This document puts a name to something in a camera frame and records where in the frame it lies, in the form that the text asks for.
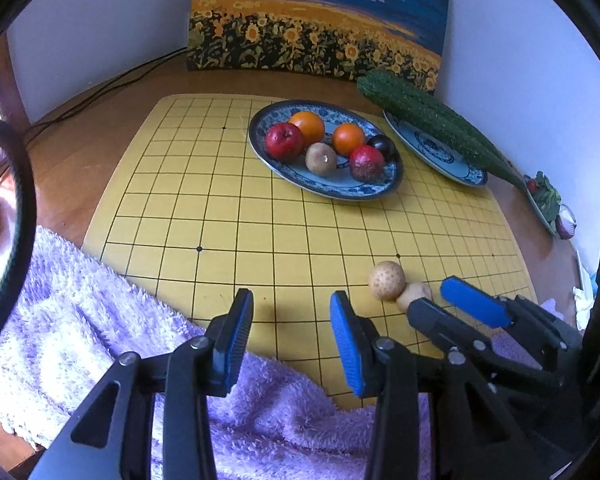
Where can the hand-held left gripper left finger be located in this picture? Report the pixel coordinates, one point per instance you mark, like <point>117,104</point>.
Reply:
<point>235,340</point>

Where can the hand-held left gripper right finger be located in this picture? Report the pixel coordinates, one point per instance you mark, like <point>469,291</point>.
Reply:
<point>347,342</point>

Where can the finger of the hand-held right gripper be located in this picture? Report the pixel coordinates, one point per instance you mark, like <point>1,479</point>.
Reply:
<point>472,302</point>
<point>440,322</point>

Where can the small smooth brown fruit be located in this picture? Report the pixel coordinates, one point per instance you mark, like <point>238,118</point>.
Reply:
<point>412,294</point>

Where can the rough dotted brown fruit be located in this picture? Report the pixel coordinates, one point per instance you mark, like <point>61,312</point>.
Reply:
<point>386,280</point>

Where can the large blue white patterned plate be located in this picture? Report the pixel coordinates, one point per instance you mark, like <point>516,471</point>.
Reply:
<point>330,188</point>

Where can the small red round fruit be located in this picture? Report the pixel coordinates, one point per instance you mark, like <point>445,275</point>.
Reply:
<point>366,162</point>

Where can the dark plum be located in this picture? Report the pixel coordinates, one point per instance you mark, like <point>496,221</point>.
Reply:
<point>384,146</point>

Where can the brown fruit with white mark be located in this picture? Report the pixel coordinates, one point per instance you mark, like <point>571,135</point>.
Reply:
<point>320,159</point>

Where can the small orange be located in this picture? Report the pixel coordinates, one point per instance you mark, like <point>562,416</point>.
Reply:
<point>349,139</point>

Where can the red apple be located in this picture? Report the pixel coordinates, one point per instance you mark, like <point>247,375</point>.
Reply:
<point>282,141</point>

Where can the large orange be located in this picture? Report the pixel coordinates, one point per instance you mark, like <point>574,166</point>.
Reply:
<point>309,126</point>

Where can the white crumpled wrapper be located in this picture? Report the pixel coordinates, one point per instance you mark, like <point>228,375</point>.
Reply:
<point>582,285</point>

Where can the pale plate with vegetables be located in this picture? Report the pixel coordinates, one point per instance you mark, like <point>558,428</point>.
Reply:
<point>542,215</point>

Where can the purple onion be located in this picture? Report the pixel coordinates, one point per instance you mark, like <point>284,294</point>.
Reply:
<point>566,222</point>

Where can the green leafy vegetable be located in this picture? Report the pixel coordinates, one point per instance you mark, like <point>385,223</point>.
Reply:
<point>547,195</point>

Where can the yellow grid game board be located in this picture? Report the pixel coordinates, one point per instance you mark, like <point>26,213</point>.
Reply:
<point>205,200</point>

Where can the small blue white patterned plate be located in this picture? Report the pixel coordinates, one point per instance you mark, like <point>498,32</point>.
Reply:
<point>430,152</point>

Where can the purple fluffy towel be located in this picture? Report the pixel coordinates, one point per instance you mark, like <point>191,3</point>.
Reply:
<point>80,310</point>

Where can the green bumpy cucumber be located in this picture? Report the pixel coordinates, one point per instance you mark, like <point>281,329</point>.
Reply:
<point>430,110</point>

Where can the sunflower field painting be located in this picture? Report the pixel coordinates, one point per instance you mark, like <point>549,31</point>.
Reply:
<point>320,10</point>

